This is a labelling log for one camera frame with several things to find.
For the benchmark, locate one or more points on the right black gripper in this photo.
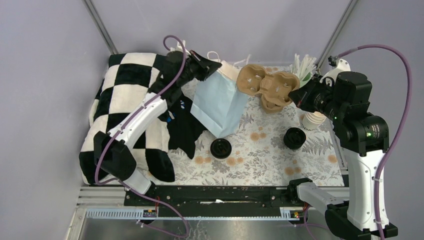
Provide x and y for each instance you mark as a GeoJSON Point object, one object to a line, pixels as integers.
{"type": "Point", "coordinates": [315, 84]}

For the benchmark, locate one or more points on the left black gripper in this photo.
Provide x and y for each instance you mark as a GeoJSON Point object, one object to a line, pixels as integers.
{"type": "Point", "coordinates": [207, 66]}

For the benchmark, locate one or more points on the brown cardboard cup carrier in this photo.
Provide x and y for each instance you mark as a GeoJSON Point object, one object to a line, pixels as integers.
{"type": "Point", "coordinates": [253, 79]}

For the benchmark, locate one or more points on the light blue paper bag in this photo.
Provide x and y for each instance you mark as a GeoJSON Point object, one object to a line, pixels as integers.
{"type": "Point", "coordinates": [218, 104]}

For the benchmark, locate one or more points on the black plastic cup lid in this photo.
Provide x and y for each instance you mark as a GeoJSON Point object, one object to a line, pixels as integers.
{"type": "Point", "coordinates": [220, 146]}

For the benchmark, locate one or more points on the white paper coffee cup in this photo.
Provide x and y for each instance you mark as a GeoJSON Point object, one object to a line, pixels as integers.
{"type": "Point", "coordinates": [220, 157]}

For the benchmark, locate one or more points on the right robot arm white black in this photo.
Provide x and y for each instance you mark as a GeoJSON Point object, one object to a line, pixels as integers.
{"type": "Point", "coordinates": [364, 140]}

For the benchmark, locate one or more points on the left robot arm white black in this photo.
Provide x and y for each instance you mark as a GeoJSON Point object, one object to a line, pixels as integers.
{"type": "Point", "coordinates": [112, 150]}

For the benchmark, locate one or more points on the green straw holder cup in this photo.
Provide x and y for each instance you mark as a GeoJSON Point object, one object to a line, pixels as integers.
{"type": "Point", "coordinates": [305, 80]}

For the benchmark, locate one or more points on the white wrapped straws bundle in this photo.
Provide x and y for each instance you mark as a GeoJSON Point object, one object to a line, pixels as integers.
{"type": "Point", "coordinates": [301, 67]}

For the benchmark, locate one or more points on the stack of white paper cups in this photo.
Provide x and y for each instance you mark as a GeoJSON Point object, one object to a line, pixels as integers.
{"type": "Point", "coordinates": [312, 120]}

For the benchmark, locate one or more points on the floral patterned table mat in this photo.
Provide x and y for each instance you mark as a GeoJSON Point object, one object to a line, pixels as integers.
{"type": "Point", "coordinates": [259, 156]}

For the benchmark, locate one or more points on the black t-shirt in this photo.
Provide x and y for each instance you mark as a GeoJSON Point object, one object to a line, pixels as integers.
{"type": "Point", "coordinates": [184, 129]}

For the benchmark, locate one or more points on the black white checkered blanket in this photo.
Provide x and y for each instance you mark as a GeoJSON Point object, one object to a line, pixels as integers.
{"type": "Point", "coordinates": [125, 85]}

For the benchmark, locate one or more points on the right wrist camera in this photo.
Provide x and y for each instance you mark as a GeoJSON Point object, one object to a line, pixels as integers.
{"type": "Point", "coordinates": [338, 65]}

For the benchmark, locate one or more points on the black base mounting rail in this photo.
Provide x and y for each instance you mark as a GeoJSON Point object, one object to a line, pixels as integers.
{"type": "Point", "coordinates": [226, 201]}

